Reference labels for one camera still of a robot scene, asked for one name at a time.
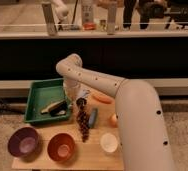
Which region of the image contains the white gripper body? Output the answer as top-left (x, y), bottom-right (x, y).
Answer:
top-left (64, 79), bottom-right (81, 101)

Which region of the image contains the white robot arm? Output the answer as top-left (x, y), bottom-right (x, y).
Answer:
top-left (56, 54), bottom-right (176, 171)

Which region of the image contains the green plastic tray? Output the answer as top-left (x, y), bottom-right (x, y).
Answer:
top-left (24, 78), bottom-right (71, 125)

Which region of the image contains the dark eggplant toy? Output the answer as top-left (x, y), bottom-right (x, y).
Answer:
top-left (41, 100), bottom-right (67, 116)

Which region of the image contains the dark grape bunch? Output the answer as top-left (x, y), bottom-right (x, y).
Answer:
top-left (76, 108), bottom-right (92, 144)

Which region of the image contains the orange carrot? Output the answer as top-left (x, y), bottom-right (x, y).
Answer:
top-left (92, 94), bottom-right (112, 104)

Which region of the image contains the blue marker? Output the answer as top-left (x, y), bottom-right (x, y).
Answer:
top-left (88, 108), bottom-right (98, 128)

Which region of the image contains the orange fruit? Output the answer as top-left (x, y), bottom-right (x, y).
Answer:
top-left (109, 114), bottom-right (118, 127)

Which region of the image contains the wooden board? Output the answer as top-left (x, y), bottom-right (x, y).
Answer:
top-left (12, 85), bottom-right (123, 171)

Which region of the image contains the orange bowl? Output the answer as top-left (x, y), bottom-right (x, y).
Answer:
top-left (47, 133), bottom-right (75, 162)

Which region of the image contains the small white bowl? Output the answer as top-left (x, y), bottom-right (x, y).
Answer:
top-left (100, 133), bottom-right (118, 153)

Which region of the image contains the purple bowl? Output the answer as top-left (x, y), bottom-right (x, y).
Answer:
top-left (7, 127), bottom-right (40, 158)

